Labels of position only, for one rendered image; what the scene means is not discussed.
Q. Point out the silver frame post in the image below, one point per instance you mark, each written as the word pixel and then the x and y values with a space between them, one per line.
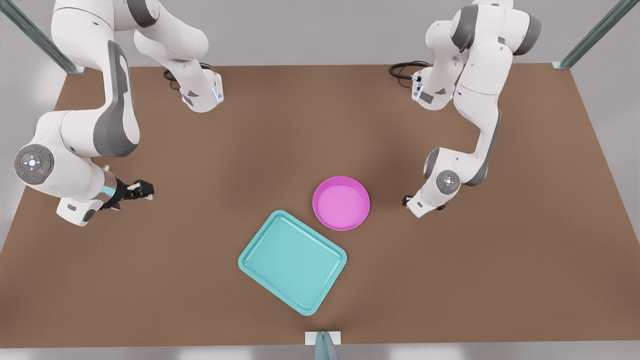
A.
pixel 323 342
pixel 37 35
pixel 592 35

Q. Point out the teal rectangular tray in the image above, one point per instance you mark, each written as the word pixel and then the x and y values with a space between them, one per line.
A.
pixel 292 262

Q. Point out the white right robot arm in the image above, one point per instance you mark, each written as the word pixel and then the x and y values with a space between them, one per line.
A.
pixel 80 135

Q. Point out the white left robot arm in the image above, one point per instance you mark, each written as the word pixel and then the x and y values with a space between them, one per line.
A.
pixel 480 75

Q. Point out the pink round plate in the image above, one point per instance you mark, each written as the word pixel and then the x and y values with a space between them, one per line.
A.
pixel 341 204

